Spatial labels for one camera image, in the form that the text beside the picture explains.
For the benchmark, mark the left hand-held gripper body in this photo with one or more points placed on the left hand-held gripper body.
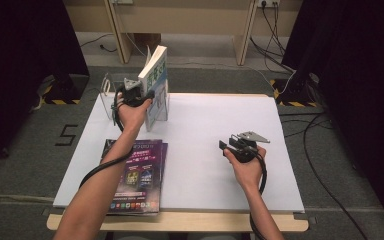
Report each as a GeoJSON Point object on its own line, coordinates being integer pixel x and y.
{"type": "Point", "coordinates": [131, 95]}

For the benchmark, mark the person's left hand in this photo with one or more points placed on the person's left hand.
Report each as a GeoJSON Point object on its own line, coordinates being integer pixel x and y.
{"type": "Point", "coordinates": [131, 116]}

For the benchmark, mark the person's right hand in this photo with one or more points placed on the person's right hand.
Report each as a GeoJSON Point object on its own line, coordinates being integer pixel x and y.
{"type": "Point", "coordinates": [250, 175]}

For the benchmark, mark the clear acrylic book rack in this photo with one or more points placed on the clear acrylic book rack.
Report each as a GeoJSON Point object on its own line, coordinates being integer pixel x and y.
{"type": "Point", "coordinates": [108, 106]}

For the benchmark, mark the brown cardboard box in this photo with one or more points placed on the brown cardboard box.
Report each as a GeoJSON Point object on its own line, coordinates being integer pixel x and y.
{"type": "Point", "coordinates": [143, 38]}

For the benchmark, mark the white wall socket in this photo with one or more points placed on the white wall socket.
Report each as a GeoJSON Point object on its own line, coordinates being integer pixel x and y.
{"type": "Point", "coordinates": [269, 3]}

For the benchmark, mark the thick white book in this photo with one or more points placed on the thick white book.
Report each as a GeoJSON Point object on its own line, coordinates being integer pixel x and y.
{"type": "Point", "coordinates": [155, 76]}

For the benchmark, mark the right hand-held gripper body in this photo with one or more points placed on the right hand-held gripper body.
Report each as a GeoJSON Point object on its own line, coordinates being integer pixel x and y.
{"type": "Point", "coordinates": [246, 153]}

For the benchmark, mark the beige wooden desk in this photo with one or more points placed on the beige wooden desk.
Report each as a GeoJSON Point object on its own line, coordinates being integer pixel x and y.
{"type": "Point", "coordinates": [186, 16]}

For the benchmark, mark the purple and red-brown magazine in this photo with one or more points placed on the purple and red-brown magazine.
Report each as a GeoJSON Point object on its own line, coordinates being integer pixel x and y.
{"type": "Point", "coordinates": [140, 186]}

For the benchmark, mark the white table mat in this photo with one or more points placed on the white table mat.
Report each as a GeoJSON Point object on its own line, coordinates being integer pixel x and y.
{"type": "Point", "coordinates": [233, 113]}

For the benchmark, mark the black curtain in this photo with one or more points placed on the black curtain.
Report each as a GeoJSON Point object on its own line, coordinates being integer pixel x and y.
{"type": "Point", "coordinates": [363, 83]}
{"type": "Point", "coordinates": [20, 66]}

